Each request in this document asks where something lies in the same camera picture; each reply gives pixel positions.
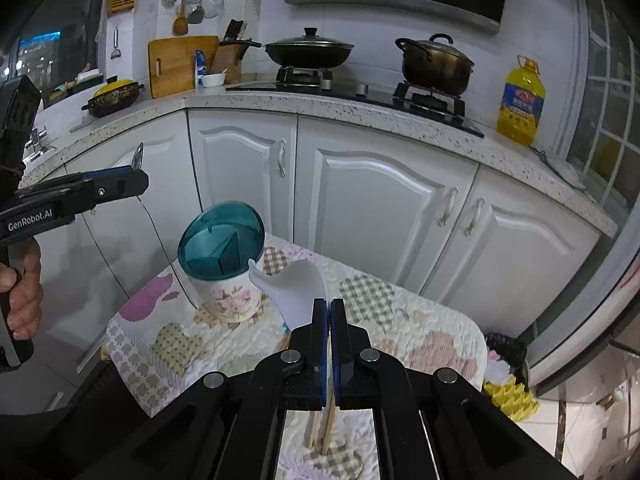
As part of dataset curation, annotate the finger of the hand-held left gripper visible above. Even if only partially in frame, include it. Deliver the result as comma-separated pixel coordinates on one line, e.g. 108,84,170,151
20,170,150,216
17,168,136,198

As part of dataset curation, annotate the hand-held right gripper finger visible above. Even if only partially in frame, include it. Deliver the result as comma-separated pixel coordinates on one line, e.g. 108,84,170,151
330,299,576,480
95,298,332,480

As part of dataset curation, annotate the white plastic spoon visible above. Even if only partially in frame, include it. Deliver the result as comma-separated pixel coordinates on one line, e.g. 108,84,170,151
248,259,328,328

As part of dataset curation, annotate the wooden chopstick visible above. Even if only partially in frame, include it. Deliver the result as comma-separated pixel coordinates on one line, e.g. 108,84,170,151
305,407,322,450
320,401,337,457

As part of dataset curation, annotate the blue glass cup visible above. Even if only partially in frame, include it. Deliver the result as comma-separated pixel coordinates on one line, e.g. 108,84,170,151
177,201,266,325

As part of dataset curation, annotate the person's left hand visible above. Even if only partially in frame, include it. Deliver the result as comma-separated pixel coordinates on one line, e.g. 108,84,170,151
0,241,43,339

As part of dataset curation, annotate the quilted patchwork cloth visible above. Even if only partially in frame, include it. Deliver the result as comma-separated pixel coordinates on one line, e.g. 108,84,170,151
102,245,488,480

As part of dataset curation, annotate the black pan with yellow lid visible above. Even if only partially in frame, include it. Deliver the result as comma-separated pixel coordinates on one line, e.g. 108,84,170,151
81,76,146,119

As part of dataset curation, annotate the dark window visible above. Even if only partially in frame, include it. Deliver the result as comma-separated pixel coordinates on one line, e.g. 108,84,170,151
12,0,103,81

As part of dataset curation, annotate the wooden cutting board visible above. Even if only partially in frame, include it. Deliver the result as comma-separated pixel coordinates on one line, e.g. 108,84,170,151
147,35,221,100

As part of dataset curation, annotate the white kitchen cabinet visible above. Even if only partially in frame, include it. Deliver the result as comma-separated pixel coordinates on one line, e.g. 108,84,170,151
15,107,618,341

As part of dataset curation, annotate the hanging wooden spatula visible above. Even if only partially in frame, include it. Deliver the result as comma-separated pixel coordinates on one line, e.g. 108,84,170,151
172,0,193,37

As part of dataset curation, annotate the wooden knife block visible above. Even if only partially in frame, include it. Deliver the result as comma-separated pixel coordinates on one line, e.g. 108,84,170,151
209,19,251,75

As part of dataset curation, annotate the black trash bin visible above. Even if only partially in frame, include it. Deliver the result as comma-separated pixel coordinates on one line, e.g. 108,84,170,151
484,332,531,393

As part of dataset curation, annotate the black wok with lid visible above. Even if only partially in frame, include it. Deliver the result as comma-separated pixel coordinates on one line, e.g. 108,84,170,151
219,27,356,70

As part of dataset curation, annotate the black glass gas stove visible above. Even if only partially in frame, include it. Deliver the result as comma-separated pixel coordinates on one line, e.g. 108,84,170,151
225,66,486,139

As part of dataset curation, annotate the grey dishcloth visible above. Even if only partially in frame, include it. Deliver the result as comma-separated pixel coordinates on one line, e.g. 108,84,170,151
530,145,586,191

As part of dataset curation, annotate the dark stock pot with lid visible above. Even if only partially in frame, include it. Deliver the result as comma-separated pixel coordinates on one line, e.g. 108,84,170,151
395,33,476,97

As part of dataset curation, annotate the yellow cooking oil bottle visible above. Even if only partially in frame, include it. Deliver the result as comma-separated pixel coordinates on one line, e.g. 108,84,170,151
496,56,546,147

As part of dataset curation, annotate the glass pane sliding door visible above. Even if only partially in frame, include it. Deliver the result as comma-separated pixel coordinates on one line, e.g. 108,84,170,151
570,0,640,211

